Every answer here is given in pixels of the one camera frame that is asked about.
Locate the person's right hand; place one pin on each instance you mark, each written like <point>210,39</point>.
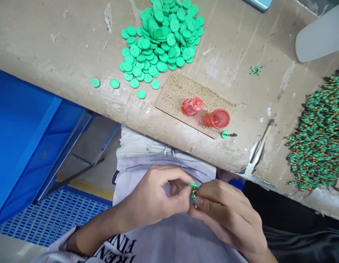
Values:
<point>235,219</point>

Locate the person's left hand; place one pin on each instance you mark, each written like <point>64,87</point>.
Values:
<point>147,200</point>

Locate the person's body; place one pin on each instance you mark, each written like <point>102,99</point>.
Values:
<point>172,241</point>

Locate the person's legs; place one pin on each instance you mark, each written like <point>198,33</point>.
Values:
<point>142,145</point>

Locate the black fabric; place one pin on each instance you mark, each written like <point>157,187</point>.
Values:
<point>295,224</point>

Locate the metal hand tool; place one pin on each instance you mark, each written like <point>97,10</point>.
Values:
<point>262,142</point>

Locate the blue grid pallet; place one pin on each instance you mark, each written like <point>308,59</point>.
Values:
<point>54,216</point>

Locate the red plastic cup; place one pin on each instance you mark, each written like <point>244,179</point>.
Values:
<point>217,119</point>
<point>191,106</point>

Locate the brown cork board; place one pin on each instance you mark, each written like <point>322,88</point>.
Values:
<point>174,93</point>

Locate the blue plastic crate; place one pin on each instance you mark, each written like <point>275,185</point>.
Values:
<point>24,137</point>

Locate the small cluster of green bits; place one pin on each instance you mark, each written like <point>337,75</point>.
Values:
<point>257,70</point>

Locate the pile of green buttons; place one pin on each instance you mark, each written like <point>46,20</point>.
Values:
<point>161,41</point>

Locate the pale grey curved panel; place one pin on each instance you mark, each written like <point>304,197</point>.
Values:
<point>323,38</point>

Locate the teal flat object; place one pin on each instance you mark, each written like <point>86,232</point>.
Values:
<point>258,4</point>

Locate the metal frame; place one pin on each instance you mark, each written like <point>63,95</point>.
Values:
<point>84,153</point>

